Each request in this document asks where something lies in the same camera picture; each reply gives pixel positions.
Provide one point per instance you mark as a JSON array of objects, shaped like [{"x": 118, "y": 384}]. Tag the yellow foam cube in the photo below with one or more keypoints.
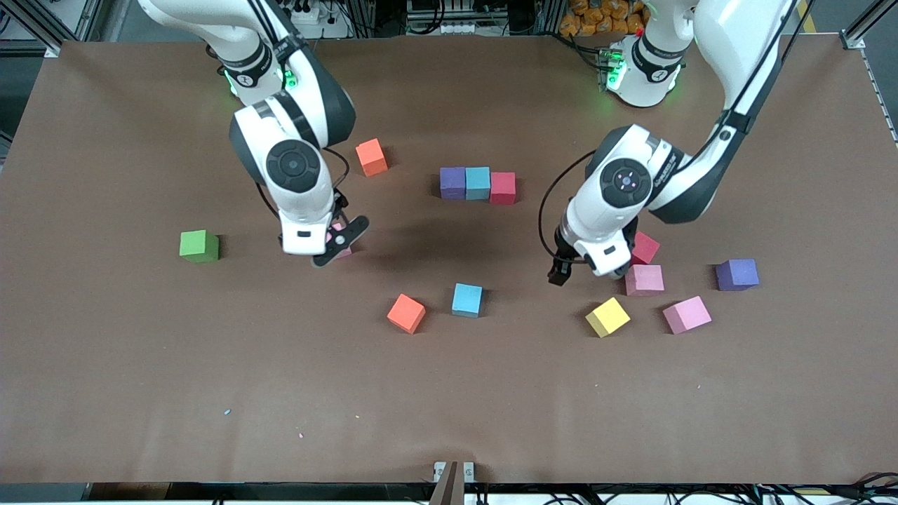
[{"x": 607, "y": 317}]

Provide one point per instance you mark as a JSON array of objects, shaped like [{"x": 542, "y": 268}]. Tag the red foam cube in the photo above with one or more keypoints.
[
  {"x": 648, "y": 247},
  {"x": 502, "y": 188}
]

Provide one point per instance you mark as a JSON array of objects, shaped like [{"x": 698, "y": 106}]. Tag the blue foam cube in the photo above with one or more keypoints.
[
  {"x": 467, "y": 300},
  {"x": 478, "y": 183}
]

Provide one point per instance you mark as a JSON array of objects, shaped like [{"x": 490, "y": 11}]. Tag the purple foam cube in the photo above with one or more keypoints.
[
  {"x": 452, "y": 182},
  {"x": 737, "y": 274}
]

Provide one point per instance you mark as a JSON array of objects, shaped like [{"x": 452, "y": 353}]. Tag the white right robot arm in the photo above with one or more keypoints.
[{"x": 291, "y": 165}]

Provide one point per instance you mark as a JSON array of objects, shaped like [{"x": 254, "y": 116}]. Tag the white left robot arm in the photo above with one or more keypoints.
[{"x": 624, "y": 181}]

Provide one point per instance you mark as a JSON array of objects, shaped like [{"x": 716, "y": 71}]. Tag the pink foam cube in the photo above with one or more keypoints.
[
  {"x": 687, "y": 315},
  {"x": 339, "y": 226},
  {"x": 644, "y": 280}
]

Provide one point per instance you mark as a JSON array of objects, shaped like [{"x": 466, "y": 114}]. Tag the orange foam cube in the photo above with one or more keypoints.
[
  {"x": 407, "y": 313},
  {"x": 371, "y": 158}
]

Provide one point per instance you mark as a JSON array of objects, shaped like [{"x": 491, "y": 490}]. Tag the green foam cube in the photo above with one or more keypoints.
[{"x": 199, "y": 246}]

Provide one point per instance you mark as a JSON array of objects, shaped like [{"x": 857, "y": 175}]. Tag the white power strip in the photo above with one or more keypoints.
[{"x": 305, "y": 14}]

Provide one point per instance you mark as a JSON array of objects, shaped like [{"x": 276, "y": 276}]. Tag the bag of orange objects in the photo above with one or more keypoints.
[{"x": 596, "y": 17}]

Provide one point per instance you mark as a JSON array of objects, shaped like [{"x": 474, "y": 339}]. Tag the dark equipment box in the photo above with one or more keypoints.
[{"x": 456, "y": 10}]

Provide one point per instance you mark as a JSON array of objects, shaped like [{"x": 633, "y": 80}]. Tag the metal table bracket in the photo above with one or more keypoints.
[{"x": 439, "y": 468}]

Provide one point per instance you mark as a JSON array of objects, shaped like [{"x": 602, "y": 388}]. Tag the brown camera mount pole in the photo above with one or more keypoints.
[{"x": 449, "y": 491}]

